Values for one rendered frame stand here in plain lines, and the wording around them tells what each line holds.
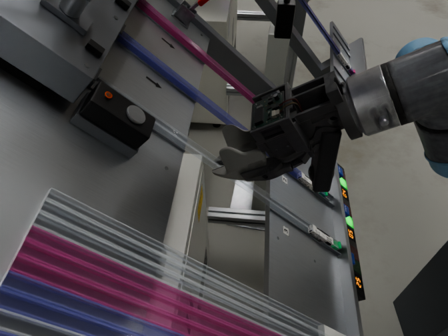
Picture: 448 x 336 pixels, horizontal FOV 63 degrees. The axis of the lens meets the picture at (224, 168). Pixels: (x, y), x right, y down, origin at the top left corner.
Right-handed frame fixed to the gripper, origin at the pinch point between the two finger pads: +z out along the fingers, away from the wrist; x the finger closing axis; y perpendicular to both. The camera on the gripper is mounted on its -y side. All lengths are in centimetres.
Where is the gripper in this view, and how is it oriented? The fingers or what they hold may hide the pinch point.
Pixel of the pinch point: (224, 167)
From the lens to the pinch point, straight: 54.9
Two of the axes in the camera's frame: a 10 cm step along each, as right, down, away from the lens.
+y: -5.3, -6.0, -6.0
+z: -8.4, 3.0, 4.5
